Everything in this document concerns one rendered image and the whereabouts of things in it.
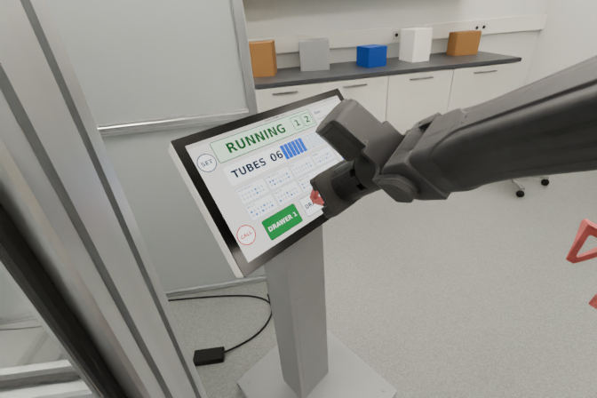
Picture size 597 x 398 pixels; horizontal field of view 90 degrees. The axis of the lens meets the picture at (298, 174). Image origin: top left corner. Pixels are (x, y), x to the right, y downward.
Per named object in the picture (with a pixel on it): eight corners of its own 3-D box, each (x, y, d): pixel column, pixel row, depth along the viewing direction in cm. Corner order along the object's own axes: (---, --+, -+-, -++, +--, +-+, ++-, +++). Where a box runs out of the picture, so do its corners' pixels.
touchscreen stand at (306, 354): (396, 394, 123) (431, 178, 75) (322, 505, 97) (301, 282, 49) (310, 318, 156) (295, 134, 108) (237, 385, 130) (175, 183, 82)
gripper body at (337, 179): (306, 181, 45) (335, 164, 39) (348, 157, 51) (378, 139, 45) (328, 219, 45) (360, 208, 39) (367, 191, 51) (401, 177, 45)
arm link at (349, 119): (420, 204, 30) (462, 141, 32) (338, 128, 28) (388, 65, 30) (362, 200, 42) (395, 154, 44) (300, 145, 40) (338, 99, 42)
